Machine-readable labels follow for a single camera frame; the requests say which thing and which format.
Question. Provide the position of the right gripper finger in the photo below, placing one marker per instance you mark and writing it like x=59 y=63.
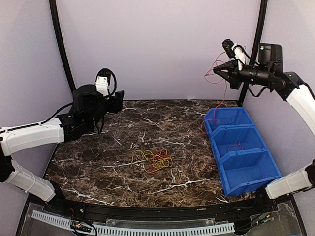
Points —
x=229 y=66
x=225 y=74

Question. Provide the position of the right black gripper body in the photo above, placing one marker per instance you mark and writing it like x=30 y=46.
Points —
x=261 y=77

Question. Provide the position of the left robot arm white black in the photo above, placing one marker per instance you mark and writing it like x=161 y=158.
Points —
x=89 y=106

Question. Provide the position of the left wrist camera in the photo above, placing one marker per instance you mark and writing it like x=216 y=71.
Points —
x=102 y=82

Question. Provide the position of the black frame post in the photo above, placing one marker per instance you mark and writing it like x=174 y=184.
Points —
x=61 y=45
x=257 y=39

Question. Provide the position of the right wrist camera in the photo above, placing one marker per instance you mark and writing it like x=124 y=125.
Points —
x=234 y=51

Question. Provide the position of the blue plastic divided bin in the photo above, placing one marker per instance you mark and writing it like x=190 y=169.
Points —
x=243 y=159

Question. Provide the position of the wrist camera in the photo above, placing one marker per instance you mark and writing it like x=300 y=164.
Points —
x=102 y=82
x=234 y=51

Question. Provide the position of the white slotted cable duct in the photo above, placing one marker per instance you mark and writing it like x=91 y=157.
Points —
x=97 y=229

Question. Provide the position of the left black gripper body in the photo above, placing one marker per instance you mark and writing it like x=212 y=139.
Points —
x=112 y=108

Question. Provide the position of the black front rail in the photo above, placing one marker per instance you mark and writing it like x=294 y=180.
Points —
x=239 y=212

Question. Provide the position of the right black frame post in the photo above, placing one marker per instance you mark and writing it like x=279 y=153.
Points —
x=257 y=39

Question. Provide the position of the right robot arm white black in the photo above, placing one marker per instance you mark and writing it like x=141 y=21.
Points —
x=298 y=94

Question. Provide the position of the left black frame post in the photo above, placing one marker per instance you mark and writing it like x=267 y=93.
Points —
x=61 y=45

